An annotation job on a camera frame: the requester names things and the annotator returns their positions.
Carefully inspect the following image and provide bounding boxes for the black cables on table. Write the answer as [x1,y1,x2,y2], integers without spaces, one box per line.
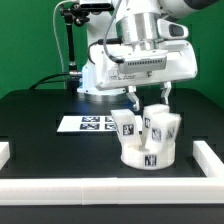
[29,71,83,90]

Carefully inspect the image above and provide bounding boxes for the white front fence wall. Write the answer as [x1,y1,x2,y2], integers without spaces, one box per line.
[0,177,224,205]

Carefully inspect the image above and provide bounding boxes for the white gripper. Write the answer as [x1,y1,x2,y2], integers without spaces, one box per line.
[90,40,198,111]

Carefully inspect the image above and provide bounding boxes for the white left fence wall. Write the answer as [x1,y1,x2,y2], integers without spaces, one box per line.
[0,142,10,170]

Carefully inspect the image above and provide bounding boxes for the black camera stand pole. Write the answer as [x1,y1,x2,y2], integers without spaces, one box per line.
[60,3,89,71]

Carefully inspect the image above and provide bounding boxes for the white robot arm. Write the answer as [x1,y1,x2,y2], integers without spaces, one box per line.
[79,0,220,110]

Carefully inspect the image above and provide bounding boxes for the white right fence wall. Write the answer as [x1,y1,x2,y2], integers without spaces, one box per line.
[193,141,224,178]

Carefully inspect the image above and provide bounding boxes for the white fence wall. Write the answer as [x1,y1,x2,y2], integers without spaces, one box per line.
[0,142,10,170]
[0,177,224,205]
[193,141,224,178]

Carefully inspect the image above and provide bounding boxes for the white round stool seat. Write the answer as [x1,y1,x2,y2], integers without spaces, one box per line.
[121,144,175,170]

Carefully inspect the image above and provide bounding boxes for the grey cable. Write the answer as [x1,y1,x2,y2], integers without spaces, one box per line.
[52,0,76,74]

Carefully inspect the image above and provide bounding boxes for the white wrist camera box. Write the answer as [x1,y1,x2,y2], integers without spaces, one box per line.
[119,15,189,74]

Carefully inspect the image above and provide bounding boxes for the white marker sheet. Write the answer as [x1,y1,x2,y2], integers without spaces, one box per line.
[57,115,144,133]

